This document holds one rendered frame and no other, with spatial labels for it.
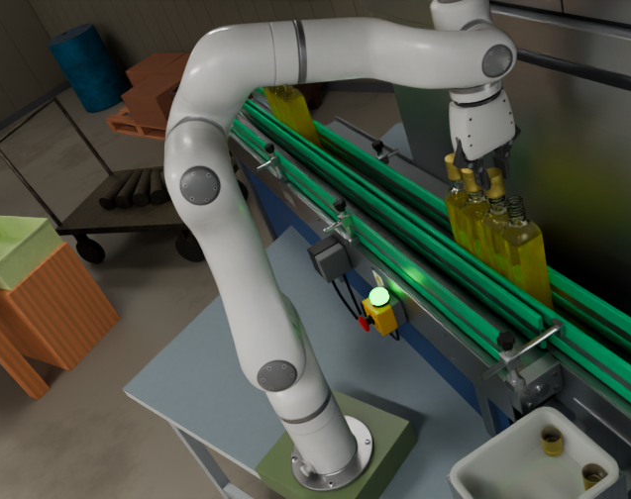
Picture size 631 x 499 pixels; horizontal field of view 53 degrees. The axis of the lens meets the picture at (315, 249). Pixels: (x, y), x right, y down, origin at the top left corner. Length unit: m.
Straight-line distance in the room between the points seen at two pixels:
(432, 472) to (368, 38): 0.92
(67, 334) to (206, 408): 1.84
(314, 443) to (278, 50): 0.78
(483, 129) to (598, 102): 0.17
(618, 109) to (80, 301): 2.97
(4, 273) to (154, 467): 1.18
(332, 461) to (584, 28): 0.93
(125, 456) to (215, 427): 1.27
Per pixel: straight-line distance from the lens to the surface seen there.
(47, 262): 3.44
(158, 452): 2.90
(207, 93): 0.96
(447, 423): 1.54
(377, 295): 1.46
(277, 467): 1.51
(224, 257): 1.05
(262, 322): 1.11
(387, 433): 1.46
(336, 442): 1.37
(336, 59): 0.95
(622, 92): 1.04
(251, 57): 0.93
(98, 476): 3.01
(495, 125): 1.10
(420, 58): 0.93
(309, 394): 1.26
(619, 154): 1.10
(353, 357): 1.74
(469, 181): 1.21
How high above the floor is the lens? 1.97
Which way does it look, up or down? 35 degrees down
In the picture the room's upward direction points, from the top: 23 degrees counter-clockwise
